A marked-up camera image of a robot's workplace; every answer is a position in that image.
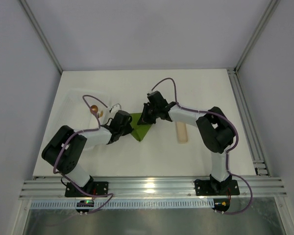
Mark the green paper napkin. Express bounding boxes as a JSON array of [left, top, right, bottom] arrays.
[[130, 113, 151, 142]]

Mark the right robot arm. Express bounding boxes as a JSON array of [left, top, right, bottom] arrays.
[[138, 91, 240, 196]]

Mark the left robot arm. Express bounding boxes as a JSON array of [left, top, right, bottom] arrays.
[[42, 110, 133, 198]]

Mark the copper round ball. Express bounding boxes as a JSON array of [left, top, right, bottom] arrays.
[[90, 105, 98, 114]]

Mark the beige utensil tray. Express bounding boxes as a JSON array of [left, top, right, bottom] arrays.
[[175, 122, 189, 144]]

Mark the white plastic basket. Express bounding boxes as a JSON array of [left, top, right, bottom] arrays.
[[44, 89, 112, 144]]

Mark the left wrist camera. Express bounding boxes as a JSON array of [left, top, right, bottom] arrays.
[[109, 103, 122, 114]]

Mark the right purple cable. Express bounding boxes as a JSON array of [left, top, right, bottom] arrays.
[[151, 77, 253, 215]]

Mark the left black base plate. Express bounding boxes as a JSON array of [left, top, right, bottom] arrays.
[[65, 181, 109, 197]]

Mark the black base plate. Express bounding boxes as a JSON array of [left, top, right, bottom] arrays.
[[65, 181, 109, 197], [194, 179, 240, 196]]

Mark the white slotted cable duct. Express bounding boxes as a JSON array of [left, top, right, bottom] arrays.
[[30, 198, 215, 210]]

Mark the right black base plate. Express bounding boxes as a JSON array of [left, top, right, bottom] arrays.
[[194, 179, 240, 196]]

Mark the aluminium front rail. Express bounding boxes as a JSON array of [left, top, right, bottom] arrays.
[[19, 176, 287, 199]]

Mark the right aluminium frame rail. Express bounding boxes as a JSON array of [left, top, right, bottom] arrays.
[[227, 68, 271, 177]]

